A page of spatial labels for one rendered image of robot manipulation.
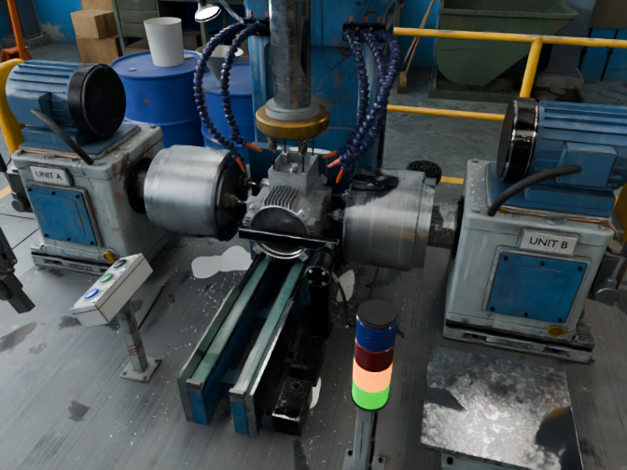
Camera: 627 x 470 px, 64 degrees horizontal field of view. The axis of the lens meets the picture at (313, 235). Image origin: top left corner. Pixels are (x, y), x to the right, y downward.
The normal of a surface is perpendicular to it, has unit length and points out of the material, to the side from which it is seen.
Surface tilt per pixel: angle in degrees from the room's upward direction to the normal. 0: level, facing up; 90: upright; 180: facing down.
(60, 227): 90
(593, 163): 90
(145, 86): 90
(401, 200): 39
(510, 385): 0
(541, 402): 0
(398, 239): 77
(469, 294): 90
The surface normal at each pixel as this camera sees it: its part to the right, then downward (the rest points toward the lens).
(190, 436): 0.00, -0.83
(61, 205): -0.26, 0.55
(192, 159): -0.07, -0.63
